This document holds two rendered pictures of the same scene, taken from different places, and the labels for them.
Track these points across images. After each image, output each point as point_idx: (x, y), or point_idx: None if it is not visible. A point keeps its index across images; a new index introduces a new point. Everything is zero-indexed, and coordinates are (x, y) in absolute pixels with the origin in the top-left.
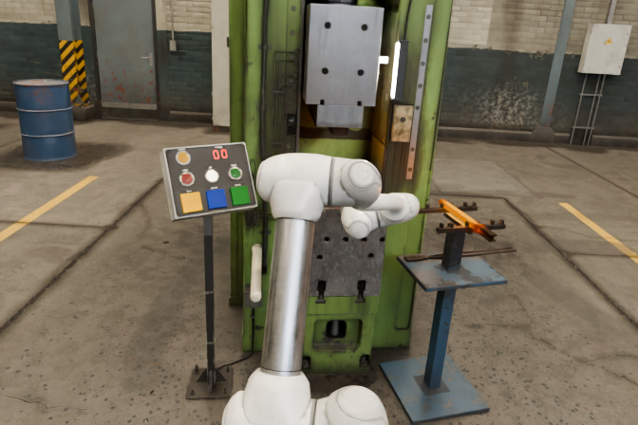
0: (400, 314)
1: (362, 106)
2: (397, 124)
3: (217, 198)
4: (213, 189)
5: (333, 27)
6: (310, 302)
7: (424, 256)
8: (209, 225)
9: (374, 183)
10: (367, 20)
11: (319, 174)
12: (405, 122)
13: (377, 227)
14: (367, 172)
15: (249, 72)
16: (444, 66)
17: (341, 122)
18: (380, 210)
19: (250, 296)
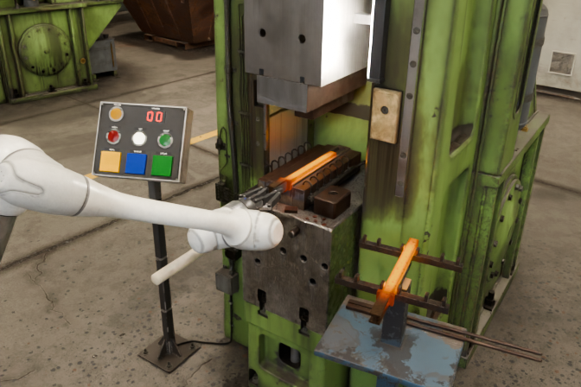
0: None
1: (305, 85)
2: (377, 116)
3: (136, 163)
4: (136, 152)
5: None
6: (252, 310)
7: None
8: (152, 189)
9: (10, 190)
10: None
11: None
12: (388, 115)
13: (226, 245)
14: (3, 175)
15: (215, 26)
16: (450, 38)
17: (283, 102)
18: (165, 225)
19: (220, 279)
